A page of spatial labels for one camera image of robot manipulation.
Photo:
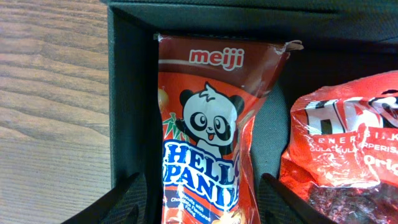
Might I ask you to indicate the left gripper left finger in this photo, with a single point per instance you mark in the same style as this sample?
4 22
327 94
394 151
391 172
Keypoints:
116 206

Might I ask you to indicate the Hello Panda biscuit box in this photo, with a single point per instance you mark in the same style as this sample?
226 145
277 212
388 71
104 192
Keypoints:
210 91

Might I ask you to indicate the red candy bag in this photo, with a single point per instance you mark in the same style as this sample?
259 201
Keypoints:
342 154

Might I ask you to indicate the dark green open box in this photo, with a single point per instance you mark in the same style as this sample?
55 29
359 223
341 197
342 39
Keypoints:
343 41

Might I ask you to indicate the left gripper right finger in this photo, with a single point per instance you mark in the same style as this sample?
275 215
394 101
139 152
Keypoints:
305 212

